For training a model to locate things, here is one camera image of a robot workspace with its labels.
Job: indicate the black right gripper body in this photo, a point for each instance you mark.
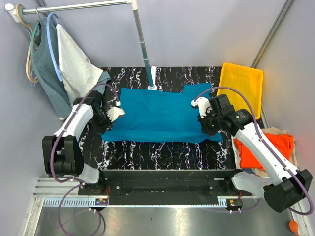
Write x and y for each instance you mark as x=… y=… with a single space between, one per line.
x=210 y=122

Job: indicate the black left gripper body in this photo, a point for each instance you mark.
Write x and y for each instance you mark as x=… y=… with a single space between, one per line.
x=100 y=121

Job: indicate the blue t-shirt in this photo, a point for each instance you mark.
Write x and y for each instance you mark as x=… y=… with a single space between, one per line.
x=158 y=116

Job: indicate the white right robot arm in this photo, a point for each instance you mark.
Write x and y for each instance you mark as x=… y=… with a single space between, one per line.
x=285 y=185

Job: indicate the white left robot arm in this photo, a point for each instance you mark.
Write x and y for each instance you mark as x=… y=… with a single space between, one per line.
x=63 y=158

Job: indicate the yellow plastic bin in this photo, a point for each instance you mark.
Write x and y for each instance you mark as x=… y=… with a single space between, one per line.
x=248 y=81

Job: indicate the white folded t-shirt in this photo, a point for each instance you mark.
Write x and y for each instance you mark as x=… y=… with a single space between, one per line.
x=236 y=153

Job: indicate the white hanging shirt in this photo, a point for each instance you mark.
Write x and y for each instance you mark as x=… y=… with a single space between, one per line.
x=78 y=74

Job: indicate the beige folded t-shirt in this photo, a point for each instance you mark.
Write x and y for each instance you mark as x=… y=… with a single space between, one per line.
x=258 y=171

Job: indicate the orange folded t-shirt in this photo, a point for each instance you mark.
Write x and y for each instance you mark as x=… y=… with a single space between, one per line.
x=284 y=143

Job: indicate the grey-green hanging shirt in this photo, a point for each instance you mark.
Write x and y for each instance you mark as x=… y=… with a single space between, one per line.
x=43 y=68

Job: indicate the wooden hanger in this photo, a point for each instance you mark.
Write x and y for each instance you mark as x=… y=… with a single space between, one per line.
x=28 y=26

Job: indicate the light blue hanger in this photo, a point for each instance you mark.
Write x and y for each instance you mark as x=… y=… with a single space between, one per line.
x=56 y=67

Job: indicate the green hanger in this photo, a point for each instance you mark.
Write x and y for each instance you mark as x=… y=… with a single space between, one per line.
x=34 y=35

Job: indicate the orange rubber bulb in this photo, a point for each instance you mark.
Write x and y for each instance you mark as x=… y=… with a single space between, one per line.
x=294 y=227

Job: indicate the metal clothes rack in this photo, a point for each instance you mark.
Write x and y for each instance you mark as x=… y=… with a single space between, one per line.
x=150 y=70

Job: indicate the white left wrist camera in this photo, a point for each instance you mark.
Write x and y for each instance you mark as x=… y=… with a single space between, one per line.
x=115 y=112

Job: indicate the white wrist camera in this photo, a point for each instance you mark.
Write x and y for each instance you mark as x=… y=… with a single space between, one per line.
x=203 y=105
x=115 y=112

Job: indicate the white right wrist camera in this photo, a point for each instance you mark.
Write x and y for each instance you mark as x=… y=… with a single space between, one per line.
x=203 y=105

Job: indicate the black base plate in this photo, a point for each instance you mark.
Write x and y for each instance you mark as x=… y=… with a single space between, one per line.
x=165 y=188

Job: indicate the aluminium corner rail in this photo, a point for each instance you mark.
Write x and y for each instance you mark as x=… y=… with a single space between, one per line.
x=288 y=4

